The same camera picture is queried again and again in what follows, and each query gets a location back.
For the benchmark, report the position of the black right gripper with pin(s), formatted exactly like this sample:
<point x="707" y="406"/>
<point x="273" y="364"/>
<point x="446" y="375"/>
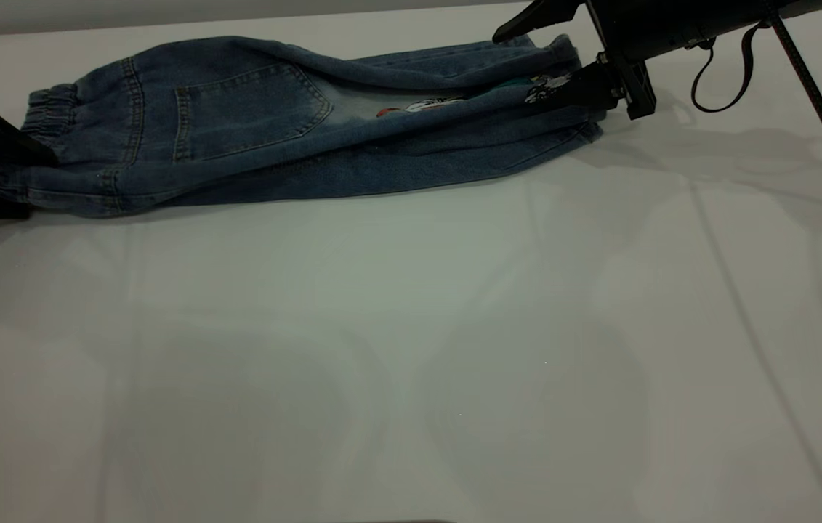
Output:
<point x="672" y="22"/>

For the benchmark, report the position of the blue denim pants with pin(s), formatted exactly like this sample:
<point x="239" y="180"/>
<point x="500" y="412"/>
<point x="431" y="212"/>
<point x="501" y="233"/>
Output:
<point x="236" y="123"/>

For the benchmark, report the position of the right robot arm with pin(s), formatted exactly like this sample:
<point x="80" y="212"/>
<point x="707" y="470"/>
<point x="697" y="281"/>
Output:
<point x="810" y="7"/>

